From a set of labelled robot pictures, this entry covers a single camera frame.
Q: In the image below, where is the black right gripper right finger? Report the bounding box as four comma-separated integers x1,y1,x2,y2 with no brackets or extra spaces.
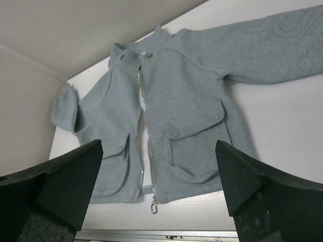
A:
216,141,322,241

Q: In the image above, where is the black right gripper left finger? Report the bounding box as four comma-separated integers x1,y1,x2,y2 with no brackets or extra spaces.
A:
1,140,103,241

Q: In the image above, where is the grey zip-up jacket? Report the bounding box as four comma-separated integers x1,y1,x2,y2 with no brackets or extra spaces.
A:
51,5,322,205

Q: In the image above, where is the aluminium table edge rail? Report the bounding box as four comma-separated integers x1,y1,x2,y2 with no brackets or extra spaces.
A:
75,229,239,241

